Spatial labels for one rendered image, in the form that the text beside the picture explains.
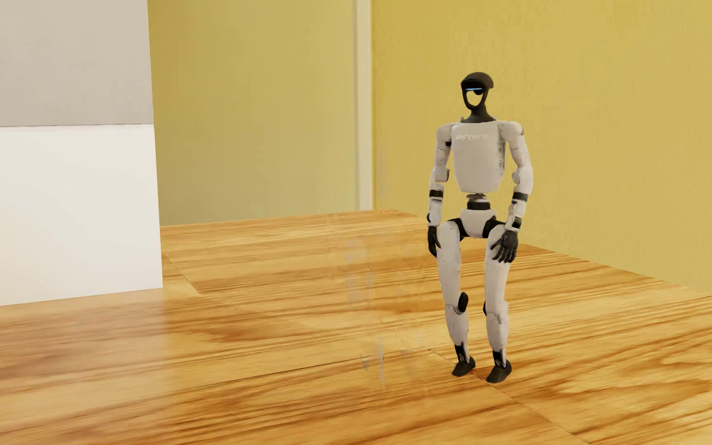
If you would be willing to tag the grey block cabinet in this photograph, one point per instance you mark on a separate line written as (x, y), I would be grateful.
(53, 62)

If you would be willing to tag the white block cabinet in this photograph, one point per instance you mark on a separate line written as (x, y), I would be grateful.
(59, 216)

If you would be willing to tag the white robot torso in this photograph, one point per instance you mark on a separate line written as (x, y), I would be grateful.
(478, 157)

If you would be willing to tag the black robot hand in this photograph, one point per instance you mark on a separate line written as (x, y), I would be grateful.
(506, 245)
(432, 240)

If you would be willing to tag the white and black robot pelvis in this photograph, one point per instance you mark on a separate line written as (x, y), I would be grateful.
(477, 221)

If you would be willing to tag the white robot right leg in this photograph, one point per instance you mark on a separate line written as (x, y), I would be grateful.
(453, 278)

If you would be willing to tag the black robot head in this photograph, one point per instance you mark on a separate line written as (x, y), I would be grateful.
(477, 80)

